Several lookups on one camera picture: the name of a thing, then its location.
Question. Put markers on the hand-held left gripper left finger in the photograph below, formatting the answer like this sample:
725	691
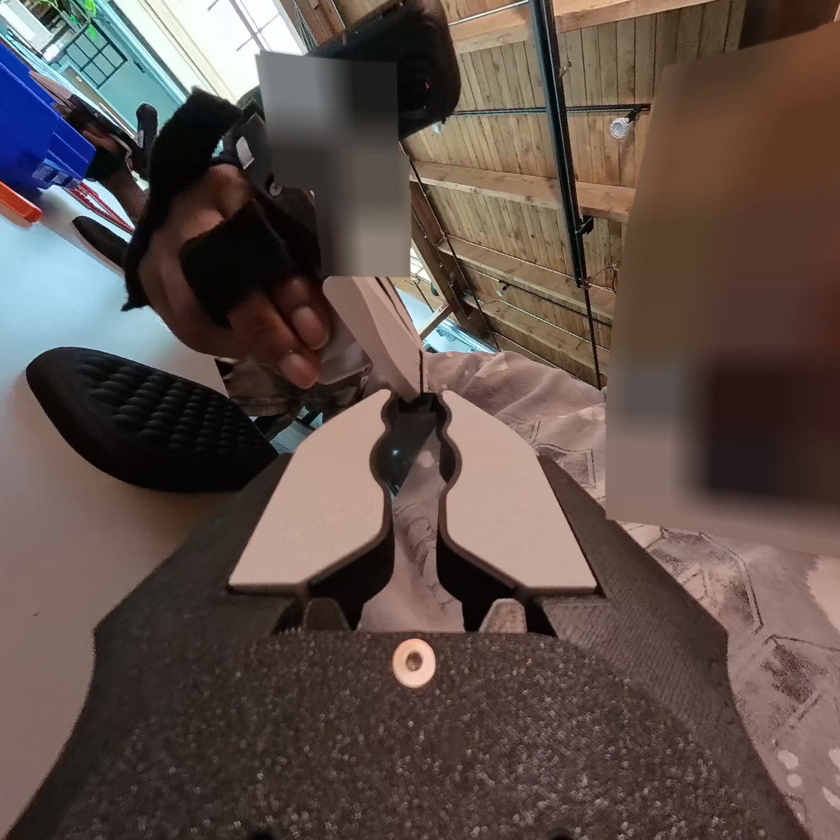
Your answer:
322	512

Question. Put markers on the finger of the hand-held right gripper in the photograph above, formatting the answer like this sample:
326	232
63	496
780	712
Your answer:
374	322

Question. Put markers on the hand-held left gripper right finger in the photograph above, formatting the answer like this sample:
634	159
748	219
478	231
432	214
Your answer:
512	512

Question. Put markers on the person's right hand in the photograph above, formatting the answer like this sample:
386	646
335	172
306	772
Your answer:
177	269

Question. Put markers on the black metal pole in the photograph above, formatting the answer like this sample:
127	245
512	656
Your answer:
565	171

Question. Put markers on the ceiling lamp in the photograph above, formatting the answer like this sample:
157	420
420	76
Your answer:
621	127

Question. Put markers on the red object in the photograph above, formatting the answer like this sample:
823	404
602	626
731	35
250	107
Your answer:
89	200

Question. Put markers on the orange plastic part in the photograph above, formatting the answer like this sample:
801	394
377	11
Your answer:
16	204

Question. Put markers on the blue storage bin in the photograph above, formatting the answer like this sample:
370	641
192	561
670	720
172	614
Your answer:
29	131

